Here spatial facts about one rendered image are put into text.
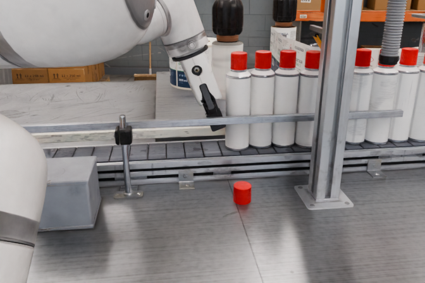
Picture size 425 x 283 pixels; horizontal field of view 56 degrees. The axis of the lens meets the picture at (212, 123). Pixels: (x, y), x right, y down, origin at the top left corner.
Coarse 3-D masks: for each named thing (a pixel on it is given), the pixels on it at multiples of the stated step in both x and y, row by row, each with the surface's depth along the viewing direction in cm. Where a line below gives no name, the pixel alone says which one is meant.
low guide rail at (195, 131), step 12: (72, 132) 86; (84, 132) 86; (96, 132) 86; (108, 132) 86; (132, 132) 87; (144, 132) 87; (156, 132) 87; (168, 132) 88; (180, 132) 88; (192, 132) 88; (204, 132) 89; (216, 132) 89
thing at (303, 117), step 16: (352, 112) 83; (368, 112) 84; (384, 112) 84; (400, 112) 85; (32, 128) 76; (48, 128) 76; (64, 128) 77; (80, 128) 77; (96, 128) 78; (112, 128) 78
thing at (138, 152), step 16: (144, 144) 89; (160, 144) 89; (176, 144) 89; (192, 144) 89; (208, 144) 89; (224, 144) 89; (368, 144) 89; (384, 144) 89; (400, 144) 89; (416, 144) 89; (96, 160) 81; (112, 160) 81; (144, 160) 81
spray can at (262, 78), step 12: (264, 60) 81; (252, 72) 82; (264, 72) 81; (252, 84) 83; (264, 84) 81; (252, 96) 83; (264, 96) 82; (252, 108) 84; (264, 108) 83; (252, 132) 86; (264, 132) 85; (252, 144) 87; (264, 144) 86
